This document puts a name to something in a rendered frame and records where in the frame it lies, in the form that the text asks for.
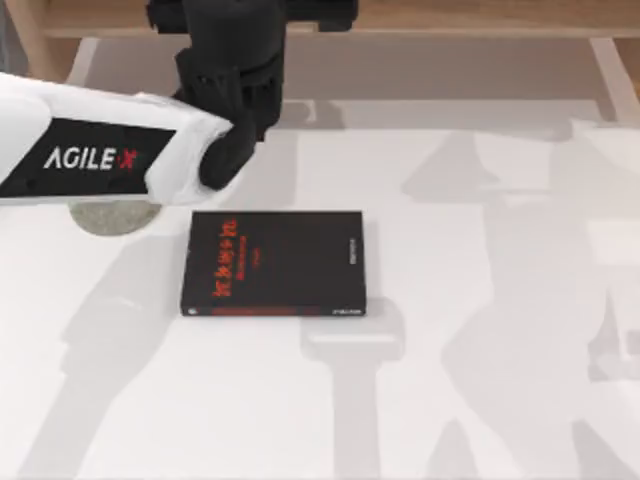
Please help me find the grey round coaster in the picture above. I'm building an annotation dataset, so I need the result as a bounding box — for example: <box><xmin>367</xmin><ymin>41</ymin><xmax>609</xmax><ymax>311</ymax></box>
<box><xmin>68</xmin><ymin>198</ymin><xmax>164</xmax><ymax>237</ymax></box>

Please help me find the wooden shelf unit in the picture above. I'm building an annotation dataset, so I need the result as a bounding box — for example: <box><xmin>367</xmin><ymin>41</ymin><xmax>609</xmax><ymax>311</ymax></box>
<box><xmin>3</xmin><ymin>0</ymin><xmax>640</xmax><ymax>87</ymax></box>

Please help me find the black book with red lettering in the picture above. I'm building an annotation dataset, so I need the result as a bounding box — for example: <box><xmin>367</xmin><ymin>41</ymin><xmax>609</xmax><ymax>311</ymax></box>
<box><xmin>180</xmin><ymin>209</ymin><xmax>369</xmax><ymax>319</ymax></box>

